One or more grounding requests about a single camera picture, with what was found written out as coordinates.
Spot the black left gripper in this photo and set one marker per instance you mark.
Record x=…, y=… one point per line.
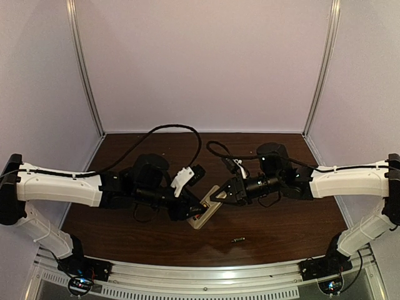
x=180, y=210

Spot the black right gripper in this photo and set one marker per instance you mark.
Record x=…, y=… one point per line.
x=239, y=194

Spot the white remote control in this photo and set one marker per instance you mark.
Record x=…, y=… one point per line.
x=211, y=208

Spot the dark green AAA battery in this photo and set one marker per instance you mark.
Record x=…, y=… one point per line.
x=238, y=239

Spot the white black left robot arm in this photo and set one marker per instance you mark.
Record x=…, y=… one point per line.
x=146, y=183

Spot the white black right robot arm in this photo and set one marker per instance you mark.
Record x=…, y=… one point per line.
x=296, y=180

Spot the right circuit board with LEDs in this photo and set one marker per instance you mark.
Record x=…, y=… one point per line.
x=331, y=286

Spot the circuit board with leds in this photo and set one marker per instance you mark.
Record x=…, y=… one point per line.
x=331, y=286
x=79, y=286

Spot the left circuit board with LEDs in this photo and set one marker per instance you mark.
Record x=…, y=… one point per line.
x=79, y=286

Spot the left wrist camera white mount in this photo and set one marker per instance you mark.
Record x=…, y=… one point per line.
x=187, y=176

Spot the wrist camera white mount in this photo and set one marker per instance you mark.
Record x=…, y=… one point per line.
x=187, y=176
x=235, y=166

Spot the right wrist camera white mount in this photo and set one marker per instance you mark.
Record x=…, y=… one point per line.
x=235, y=166

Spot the aluminium front rail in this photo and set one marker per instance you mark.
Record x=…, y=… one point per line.
x=280, y=280

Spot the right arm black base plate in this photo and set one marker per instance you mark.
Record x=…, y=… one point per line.
x=321, y=267

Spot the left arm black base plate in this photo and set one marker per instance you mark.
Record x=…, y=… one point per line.
x=90, y=270

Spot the right aluminium frame post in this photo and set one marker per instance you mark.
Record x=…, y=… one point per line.
x=329, y=44

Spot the aluminium frame post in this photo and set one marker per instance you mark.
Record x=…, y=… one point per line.
x=82, y=67
x=329, y=44

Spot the left aluminium frame post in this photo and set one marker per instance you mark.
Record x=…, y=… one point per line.
x=82, y=67

